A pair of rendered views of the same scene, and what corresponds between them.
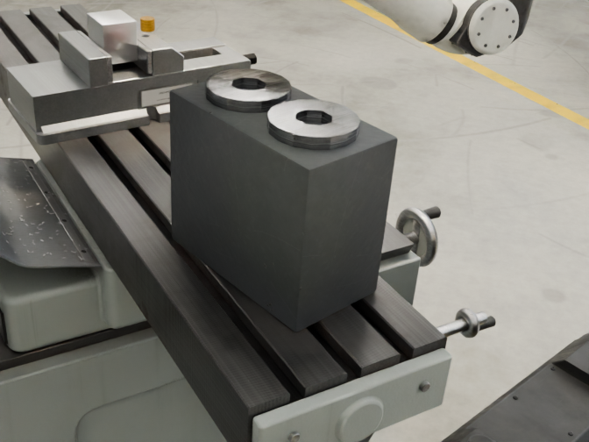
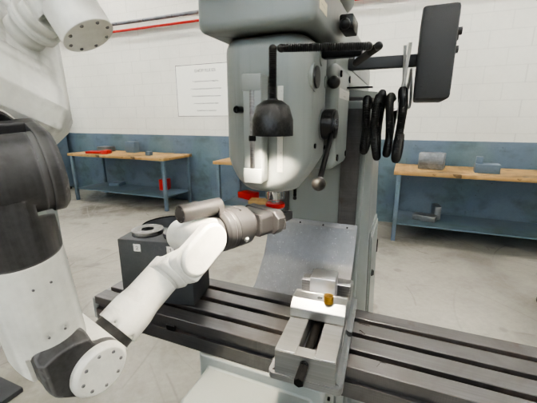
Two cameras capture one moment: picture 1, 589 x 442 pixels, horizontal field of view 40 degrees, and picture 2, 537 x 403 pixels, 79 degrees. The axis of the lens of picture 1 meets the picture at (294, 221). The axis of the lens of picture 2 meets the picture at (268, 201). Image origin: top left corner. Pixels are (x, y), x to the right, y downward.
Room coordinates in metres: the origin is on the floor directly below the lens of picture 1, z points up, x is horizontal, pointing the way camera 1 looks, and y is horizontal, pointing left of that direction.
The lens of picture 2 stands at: (1.67, -0.24, 1.47)
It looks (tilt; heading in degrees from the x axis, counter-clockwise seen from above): 14 degrees down; 145
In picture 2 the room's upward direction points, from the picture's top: straight up
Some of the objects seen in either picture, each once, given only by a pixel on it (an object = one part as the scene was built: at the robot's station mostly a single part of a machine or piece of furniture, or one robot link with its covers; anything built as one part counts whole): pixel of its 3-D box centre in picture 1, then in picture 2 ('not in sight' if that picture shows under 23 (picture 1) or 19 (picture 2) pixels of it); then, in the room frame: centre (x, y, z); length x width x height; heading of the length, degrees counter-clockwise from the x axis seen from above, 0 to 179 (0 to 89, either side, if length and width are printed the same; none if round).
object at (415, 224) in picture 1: (400, 241); not in sight; (1.31, -0.20, 0.66); 0.16 x 0.12 x 0.12; 122
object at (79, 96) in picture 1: (132, 72); (320, 313); (1.17, 0.26, 1.01); 0.35 x 0.15 x 0.11; 125
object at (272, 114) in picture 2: not in sight; (272, 117); (1.20, 0.10, 1.47); 0.07 x 0.07 x 0.06
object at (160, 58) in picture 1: (148, 47); (319, 306); (1.19, 0.24, 1.05); 0.12 x 0.06 x 0.04; 35
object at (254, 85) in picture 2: not in sight; (256, 130); (1.11, 0.12, 1.44); 0.04 x 0.04 x 0.21; 32
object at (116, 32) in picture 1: (112, 37); (324, 285); (1.16, 0.29, 1.07); 0.06 x 0.05 x 0.06; 35
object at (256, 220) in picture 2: not in sight; (248, 223); (1.07, 0.13, 1.24); 0.13 x 0.12 x 0.10; 12
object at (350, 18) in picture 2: not in sight; (344, 25); (1.13, 0.34, 1.66); 0.12 x 0.04 x 0.04; 122
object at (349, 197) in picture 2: not in sight; (324, 276); (0.72, 0.74, 0.78); 0.50 x 0.46 x 1.56; 122
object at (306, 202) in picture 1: (275, 187); (165, 261); (0.77, 0.02, 1.06); 0.22 x 0.12 x 0.20; 44
